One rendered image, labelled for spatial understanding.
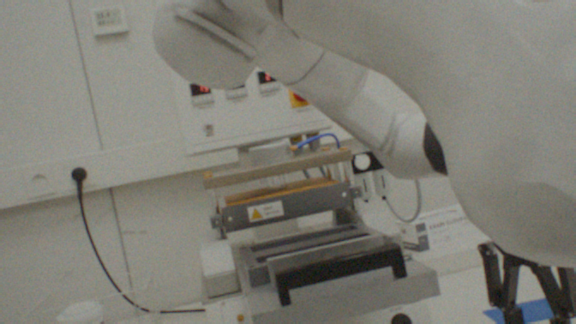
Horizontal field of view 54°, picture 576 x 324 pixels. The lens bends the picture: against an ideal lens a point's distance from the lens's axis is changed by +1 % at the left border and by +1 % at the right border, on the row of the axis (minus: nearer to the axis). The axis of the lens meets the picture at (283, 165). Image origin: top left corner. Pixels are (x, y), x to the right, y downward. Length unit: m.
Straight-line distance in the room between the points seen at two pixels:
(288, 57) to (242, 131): 0.60
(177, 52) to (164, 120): 1.10
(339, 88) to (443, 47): 0.34
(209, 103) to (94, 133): 0.49
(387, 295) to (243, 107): 0.65
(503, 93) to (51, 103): 1.43
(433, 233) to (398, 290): 0.85
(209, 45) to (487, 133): 0.26
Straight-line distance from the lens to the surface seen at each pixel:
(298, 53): 0.61
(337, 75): 0.63
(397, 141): 0.81
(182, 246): 1.61
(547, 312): 1.16
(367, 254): 0.65
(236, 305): 0.90
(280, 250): 0.82
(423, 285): 0.68
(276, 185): 1.06
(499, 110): 0.30
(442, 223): 1.53
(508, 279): 0.91
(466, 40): 0.31
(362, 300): 0.66
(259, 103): 1.21
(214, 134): 1.20
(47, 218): 1.64
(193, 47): 0.49
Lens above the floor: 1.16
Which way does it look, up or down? 3 degrees down
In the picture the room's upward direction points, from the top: 11 degrees counter-clockwise
